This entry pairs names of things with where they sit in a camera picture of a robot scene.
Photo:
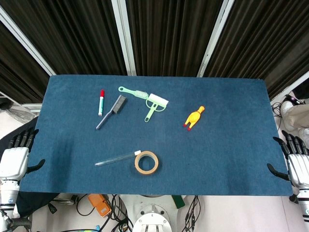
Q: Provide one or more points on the black cloth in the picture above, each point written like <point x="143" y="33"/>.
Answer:
<point x="31" y="200"/>

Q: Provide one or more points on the blue felt table mat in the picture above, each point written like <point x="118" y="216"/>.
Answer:
<point x="154" y="145"/>

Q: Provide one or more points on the orange handheld device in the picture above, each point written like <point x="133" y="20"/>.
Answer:
<point x="99" y="205"/>

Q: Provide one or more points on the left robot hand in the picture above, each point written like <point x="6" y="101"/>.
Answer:
<point x="15" y="159"/>

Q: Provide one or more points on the green rectangular block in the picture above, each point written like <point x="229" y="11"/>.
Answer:
<point x="178" y="201"/>

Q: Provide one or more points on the red capped whiteboard marker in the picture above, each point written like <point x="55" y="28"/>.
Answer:
<point x="101" y="102"/>

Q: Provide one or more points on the green comb brush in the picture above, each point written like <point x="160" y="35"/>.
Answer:
<point x="134" y="92"/>

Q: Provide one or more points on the brown tape roll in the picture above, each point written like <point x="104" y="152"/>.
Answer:
<point x="146" y="162"/>

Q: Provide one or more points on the yellow rubber chicken toy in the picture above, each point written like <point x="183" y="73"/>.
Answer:
<point x="193" y="117"/>

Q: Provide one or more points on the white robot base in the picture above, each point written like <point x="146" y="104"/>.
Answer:
<point x="151" y="217"/>

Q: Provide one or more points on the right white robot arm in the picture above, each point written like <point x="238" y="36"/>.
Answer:
<point x="303" y="205"/>

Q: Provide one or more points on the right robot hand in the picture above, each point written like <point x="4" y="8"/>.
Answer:
<point x="296" y="166"/>

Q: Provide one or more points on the person leg in beige trousers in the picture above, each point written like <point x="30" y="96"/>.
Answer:
<point x="298" y="116"/>

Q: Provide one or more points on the transparent tube with white cap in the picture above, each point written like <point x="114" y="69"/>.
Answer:
<point x="116" y="158"/>

